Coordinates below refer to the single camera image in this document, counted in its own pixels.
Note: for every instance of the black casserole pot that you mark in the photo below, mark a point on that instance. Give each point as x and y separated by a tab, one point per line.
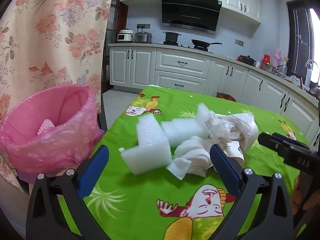
246	60

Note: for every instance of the silver pressure cooker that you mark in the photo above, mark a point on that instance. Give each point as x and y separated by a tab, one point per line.
143	37

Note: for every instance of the wooden glass door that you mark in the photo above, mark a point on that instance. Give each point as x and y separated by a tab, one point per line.
116	21

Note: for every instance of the pink thermos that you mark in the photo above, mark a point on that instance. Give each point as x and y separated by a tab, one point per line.
276	58

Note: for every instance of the white crumpled plastic bag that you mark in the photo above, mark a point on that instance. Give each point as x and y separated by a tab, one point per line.
239	127

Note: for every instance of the pink foam fruit net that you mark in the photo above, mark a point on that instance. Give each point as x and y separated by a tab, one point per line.
46	124

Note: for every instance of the white foam block left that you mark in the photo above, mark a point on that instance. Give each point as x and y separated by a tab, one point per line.
186	126

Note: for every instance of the red kettle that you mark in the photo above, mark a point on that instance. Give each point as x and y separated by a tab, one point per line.
266	59

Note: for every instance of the green cartoon tablecloth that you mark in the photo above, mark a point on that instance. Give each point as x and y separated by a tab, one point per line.
156	204

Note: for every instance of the pink lined trash bin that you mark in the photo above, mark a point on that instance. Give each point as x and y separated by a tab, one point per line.
72	109

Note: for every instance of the black frying pan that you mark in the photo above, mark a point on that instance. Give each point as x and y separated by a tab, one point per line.
201	45

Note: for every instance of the white lower cabinets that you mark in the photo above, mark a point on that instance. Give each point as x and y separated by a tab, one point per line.
136	65

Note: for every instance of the steel bowl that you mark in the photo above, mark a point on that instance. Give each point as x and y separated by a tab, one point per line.
268	67

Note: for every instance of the white foam block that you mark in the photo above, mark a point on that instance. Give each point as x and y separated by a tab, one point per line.
153	150
186	126

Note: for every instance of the chrome faucet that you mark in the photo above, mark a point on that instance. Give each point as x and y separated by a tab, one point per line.
309	69

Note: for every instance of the white paper cup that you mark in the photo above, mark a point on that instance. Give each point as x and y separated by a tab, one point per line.
232	150

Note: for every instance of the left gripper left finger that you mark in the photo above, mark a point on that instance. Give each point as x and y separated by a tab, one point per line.
45	218

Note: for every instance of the red floor bin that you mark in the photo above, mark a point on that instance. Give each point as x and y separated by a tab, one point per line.
225	96

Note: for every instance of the black stock pot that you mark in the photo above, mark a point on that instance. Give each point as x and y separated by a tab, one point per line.
171	37

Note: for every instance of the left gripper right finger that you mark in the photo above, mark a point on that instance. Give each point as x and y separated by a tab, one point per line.
273	218

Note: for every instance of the floral curtain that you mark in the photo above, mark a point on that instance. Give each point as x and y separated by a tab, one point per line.
47	43

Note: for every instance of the white paper towel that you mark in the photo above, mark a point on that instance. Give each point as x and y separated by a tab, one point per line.
191	157

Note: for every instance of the black range hood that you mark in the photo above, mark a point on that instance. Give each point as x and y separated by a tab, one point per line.
201	15

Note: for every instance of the white rice cooker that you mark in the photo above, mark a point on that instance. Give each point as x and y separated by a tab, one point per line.
125	36

